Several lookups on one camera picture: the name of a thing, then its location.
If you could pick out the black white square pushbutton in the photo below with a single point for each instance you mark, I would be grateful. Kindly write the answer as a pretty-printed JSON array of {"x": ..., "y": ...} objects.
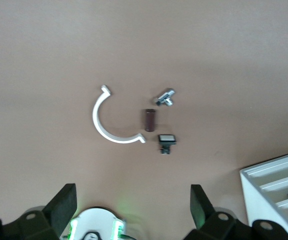
[{"x": 167, "y": 139}]

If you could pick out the white drawer cabinet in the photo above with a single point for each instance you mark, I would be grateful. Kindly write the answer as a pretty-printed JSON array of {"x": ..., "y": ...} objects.
[{"x": 249, "y": 190}]

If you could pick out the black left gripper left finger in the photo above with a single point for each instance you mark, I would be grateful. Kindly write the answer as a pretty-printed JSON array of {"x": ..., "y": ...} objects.
[{"x": 61, "y": 207}]

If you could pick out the white semicircular clamp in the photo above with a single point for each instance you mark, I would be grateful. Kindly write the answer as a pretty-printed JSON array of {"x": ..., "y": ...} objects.
[{"x": 96, "y": 120}]

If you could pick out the small dark brown spacer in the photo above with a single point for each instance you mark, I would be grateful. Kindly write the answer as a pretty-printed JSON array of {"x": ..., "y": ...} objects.
[{"x": 150, "y": 120}]

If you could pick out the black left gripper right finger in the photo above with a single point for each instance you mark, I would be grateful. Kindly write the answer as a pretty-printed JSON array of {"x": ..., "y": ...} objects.
[{"x": 201, "y": 207}]

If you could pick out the shiny metal T-nut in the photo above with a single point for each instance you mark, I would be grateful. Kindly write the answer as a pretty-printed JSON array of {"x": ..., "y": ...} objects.
[{"x": 165, "y": 96}]

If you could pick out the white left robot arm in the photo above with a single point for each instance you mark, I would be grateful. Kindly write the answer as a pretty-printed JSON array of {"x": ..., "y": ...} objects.
[{"x": 96, "y": 217}]

